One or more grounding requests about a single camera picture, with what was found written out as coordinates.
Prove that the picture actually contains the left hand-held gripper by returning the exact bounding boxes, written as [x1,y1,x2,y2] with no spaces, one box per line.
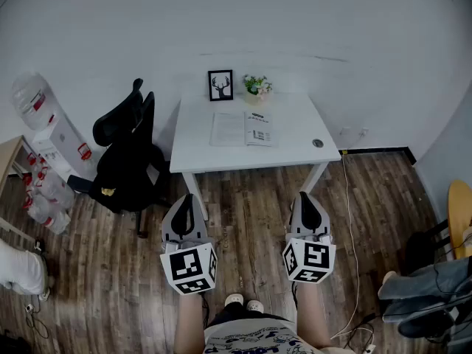
[159,193,218,296]

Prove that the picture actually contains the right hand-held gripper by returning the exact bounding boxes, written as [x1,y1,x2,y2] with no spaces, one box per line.
[282,192,337,284]

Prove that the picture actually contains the grey cover book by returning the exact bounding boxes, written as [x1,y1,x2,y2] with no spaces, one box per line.
[209,111,280,149]

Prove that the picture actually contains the person's left forearm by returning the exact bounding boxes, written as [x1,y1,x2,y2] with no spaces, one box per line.
[173,293,207,354]

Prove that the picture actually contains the person's right forearm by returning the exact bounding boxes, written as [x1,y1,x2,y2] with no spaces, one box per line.
[294,280,333,350]

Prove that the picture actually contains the white table leg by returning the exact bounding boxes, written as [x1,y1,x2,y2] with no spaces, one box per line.
[302,162,329,195]

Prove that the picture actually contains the black mesh office chair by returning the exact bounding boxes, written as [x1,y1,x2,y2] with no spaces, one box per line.
[66,77,173,239]

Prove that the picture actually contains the person's black shorts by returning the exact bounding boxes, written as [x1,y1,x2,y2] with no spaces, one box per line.
[208,302,296,327]

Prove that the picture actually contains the black stool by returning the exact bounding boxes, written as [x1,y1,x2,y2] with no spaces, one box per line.
[403,219,457,276]

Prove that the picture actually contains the person's printed white shirt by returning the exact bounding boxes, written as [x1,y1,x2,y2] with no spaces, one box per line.
[202,315,355,354]

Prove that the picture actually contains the pile of empty water bottles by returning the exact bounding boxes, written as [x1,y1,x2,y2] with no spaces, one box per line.
[21,153,77,235]

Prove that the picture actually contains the potted artificial flower plant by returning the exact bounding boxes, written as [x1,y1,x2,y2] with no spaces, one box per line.
[242,74,274,107]

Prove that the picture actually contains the black framed deer picture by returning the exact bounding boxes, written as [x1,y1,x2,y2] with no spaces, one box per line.
[207,69,235,103]

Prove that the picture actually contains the white water dispenser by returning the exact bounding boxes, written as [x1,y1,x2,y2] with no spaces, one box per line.
[31,114,95,184]

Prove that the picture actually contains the round wooden table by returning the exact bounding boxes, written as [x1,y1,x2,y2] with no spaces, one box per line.
[448,179,472,260]

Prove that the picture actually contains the white bag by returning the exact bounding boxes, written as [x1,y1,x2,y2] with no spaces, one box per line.
[0,237,51,296]

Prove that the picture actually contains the light wooden table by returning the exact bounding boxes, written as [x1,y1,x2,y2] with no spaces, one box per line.
[0,135,38,198]

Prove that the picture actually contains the large clear water bottle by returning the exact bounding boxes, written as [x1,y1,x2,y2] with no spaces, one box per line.
[10,72,56,131]

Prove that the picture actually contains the white floor cable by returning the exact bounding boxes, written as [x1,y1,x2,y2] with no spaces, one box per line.
[330,150,362,341]

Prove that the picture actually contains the black floor cables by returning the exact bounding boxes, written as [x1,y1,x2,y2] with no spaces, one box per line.
[24,302,49,341]

